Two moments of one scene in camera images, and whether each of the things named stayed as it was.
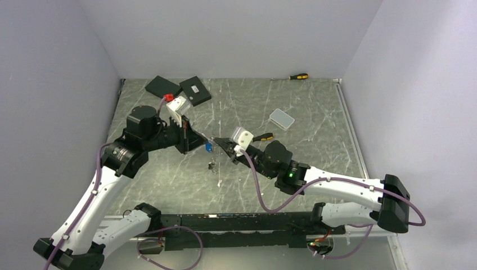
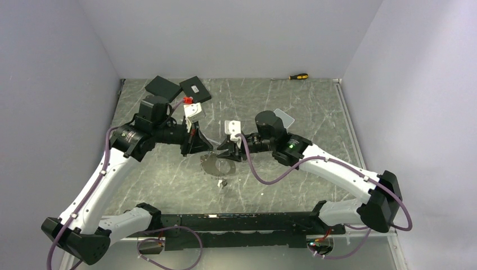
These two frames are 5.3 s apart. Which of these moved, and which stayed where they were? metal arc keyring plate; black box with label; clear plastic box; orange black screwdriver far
Moved: metal arc keyring plate
Stayed: orange black screwdriver far; black box with label; clear plastic box
